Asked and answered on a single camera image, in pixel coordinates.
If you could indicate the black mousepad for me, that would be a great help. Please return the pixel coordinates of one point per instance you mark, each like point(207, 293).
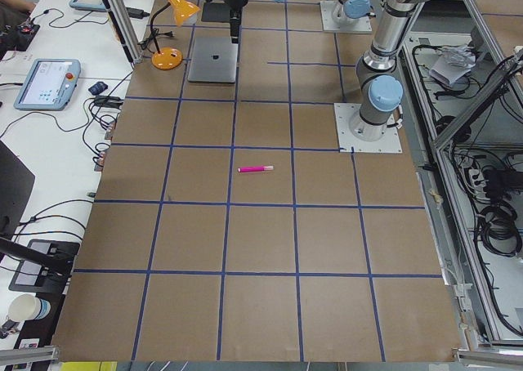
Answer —
point(215, 12)

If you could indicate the pink marker pen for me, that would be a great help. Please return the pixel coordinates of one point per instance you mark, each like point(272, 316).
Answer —
point(255, 169)

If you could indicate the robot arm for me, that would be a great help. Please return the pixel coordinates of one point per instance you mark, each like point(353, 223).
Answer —
point(381, 92)
point(352, 15)

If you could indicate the grey closed laptop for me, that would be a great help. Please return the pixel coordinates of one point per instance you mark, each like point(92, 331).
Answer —
point(213, 60)

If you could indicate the black power adapter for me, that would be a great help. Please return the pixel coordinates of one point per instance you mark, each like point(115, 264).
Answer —
point(136, 13)

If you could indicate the small blue device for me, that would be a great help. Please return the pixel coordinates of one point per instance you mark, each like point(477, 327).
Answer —
point(97, 88)

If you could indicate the left teach pendant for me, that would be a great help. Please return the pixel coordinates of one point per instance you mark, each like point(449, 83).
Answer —
point(49, 85)

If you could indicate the black flat box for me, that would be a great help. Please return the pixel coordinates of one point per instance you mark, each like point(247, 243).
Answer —
point(44, 266)

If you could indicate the white paper cup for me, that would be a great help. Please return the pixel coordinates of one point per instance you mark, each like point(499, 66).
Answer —
point(28, 307)

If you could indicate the aluminium frame post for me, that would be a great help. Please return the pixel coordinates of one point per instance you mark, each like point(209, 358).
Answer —
point(124, 30)

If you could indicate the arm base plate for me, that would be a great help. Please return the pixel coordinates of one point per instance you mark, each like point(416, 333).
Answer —
point(329, 25)
point(354, 135)

